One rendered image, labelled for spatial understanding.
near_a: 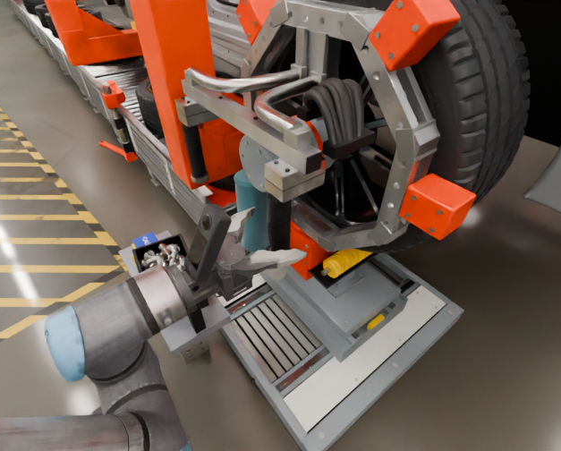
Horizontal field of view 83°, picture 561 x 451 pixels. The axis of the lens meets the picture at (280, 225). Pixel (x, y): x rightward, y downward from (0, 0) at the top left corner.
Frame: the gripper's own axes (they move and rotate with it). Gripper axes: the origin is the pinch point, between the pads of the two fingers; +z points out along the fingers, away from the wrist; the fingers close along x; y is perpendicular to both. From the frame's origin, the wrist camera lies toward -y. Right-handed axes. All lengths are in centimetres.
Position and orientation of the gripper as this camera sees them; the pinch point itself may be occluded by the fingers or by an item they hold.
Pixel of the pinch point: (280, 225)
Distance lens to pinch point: 56.5
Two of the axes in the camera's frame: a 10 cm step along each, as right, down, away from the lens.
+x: 6.1, 5.3, -5.9
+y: 0.0, 7.4, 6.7
